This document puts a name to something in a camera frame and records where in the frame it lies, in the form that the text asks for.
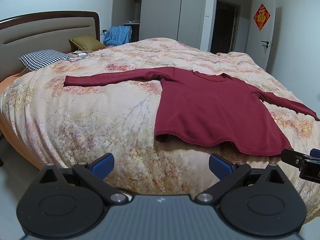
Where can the olive yellow pillow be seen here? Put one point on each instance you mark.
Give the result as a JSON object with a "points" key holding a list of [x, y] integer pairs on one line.
{"points": [[86, 42]]}

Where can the dark red long-sleeve shirt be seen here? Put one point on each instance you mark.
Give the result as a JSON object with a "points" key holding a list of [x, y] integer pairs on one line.
{"points": [[212, 110]]}

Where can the floral peach duvet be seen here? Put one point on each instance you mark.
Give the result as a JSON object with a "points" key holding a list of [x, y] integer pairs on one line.
{"points": [[100, 120]]}

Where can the beige padded bed headboard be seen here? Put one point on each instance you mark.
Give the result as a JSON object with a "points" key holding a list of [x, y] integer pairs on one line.
{"points": [[37, 35]]}

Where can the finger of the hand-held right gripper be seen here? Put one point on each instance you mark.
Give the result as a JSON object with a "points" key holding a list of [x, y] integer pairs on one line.
{"points": [[315, 153], [291, 156]]}

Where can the houndstooth pillow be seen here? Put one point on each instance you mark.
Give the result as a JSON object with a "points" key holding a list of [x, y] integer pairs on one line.
{"points": [[42, 58]]}

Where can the wall socket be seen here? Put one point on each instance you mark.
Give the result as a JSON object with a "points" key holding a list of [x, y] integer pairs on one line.
{"points": [[103, 31]]}

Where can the grey built-in wardrobe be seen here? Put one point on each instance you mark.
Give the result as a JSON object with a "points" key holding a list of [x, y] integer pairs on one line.
{"points": [[160, 10]]}

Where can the red diamond door decoration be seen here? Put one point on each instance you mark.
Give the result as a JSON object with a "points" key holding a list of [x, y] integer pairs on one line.
{"points": [[262, 17]]}

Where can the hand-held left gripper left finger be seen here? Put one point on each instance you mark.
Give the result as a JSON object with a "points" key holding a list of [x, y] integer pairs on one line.
{"points": [[103, 165]]}

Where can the white room door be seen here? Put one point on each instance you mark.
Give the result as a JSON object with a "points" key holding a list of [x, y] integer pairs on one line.
{"points": [[260, 55]]}

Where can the orange bed sheet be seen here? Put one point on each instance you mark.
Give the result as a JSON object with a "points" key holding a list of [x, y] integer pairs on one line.
{"points": [[15, 142]]}

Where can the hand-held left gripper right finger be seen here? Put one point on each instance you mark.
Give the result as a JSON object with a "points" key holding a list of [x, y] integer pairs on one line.
{"points": [[220, 166]]}

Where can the blue garment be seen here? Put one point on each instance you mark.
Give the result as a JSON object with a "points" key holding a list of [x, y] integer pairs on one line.
{"points": [[117, 36]]}

